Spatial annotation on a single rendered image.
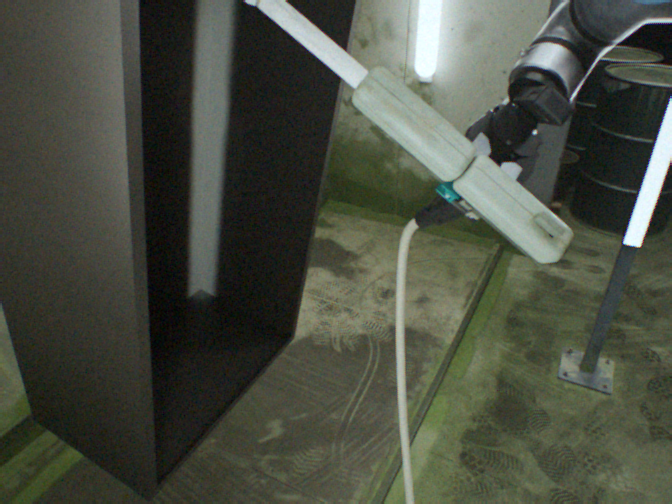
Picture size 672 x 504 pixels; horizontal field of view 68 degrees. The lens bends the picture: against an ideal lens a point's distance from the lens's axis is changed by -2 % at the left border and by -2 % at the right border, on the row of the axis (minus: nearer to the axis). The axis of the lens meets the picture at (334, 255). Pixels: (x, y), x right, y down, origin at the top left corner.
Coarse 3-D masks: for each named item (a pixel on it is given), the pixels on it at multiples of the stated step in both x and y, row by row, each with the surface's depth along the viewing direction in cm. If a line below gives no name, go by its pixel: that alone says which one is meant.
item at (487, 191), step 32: (256, 0) 56; (288, 32) 57; (320, 32) 57; (352, 64) 57; (352, 96) 58; (384, 96) 56; (416, 96) 57; (384, 128) 59; (416, 128) 57; (448, 128) 58; (416, 160) 61; (448, 160) 57; (480, 160) 58; (480, 192) 58; (512, 192) 58; (416, 224) 78; (512, 224) 59; (544, 224) 58; (544, 256) 60
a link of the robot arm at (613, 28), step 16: (576, 0) 65; (592, 0) 62; (608, 0) 60; (624, 0) 58; (640, 0) 57; (656, 0) 57; (576, 16) 65; (592, 16) 63; (608, 16) 61; (624, 16) 60; (640, 16) 60; (656, 16) 60; (592, 32) 64; (608, 32) 63; (624, 32) 63
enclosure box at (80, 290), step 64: (0, 0) 57; (64, 0) 53; (128, 0) 50; (192, 0) 106; (320, 0) 101; (0, 64) 62; (64, 64) 57; (128, 64) 54; (192, 64) 115; (256, 64) 115; (320, 64) 108; (0, 128) 68; (64, 128) 62; (128, 128) 58; (192, 128) 124; (256, 128) 123; (320, 128) 115; (0, 192) 76; (64, 192) 68; (128, 192) 62; (192, 192) 136; (256, 192) 132; (320, 192) 121; (0, 256) 86; (64, 256) 76; (128, 256) 68; (192, 256) 149; (256, 256) 143; (64, 320) 85; (128, 320) 76; (192, 320) 150; (256, 320) 155; (64, 384) 98; (128, 384) 85; (192, 384) 132; (128, 448) 98; (192, 448) 116
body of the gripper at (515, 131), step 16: (512, 80) 69; (528, 80) 67; (544, 80) 66; (512, 96) 71; (496, 112) 64; (512, 112) 65; (496, 128) 64; (512, 128) 64; (528, 128) 65; (496, 144) 65; (512, 144) 64; (528, 144) 65; (496, 160) 69; (512, 160) 66
